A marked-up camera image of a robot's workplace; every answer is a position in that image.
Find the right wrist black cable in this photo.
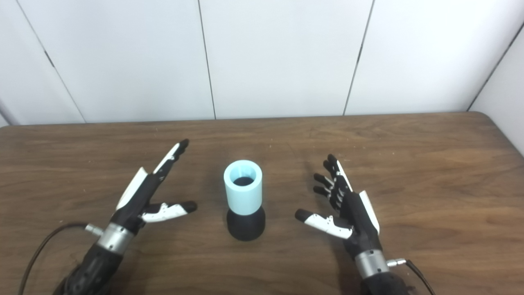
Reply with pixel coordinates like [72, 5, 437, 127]
[387, 258, 436, 295]

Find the black nozzle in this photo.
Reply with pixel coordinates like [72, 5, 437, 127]
[226, 206, 266, 241]

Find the light-blue hose piece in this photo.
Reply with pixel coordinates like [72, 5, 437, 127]
[224, 160, 263, 216]

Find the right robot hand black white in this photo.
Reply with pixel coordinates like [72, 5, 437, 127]
[295, 154, 381, 259]

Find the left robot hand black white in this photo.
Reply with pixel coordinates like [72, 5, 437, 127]
[111, 138, 198, 236]

